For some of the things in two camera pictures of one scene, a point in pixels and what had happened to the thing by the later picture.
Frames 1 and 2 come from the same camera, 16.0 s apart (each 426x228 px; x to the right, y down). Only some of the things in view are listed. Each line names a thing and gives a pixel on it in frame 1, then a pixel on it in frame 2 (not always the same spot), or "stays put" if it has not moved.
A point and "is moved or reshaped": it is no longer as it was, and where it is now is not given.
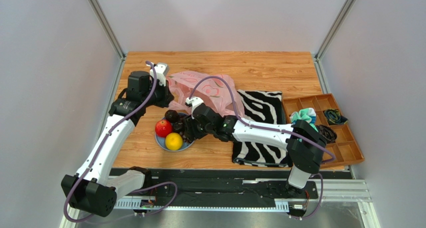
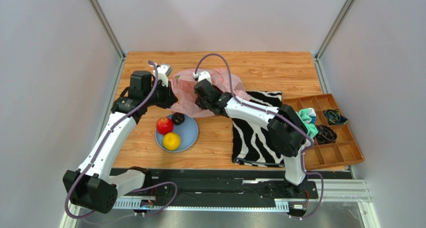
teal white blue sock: (307, 114) stays put
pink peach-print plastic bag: (218, 91) is moved or reshaped
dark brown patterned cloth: (327, 133) stays put
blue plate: (182, 115) to (187, 132)
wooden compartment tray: (345, 147) stays put
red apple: (163, 127) stays put
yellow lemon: (174, 141) stays put
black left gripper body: (158, 96) stays put
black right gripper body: (190, 128) to (198, 90)
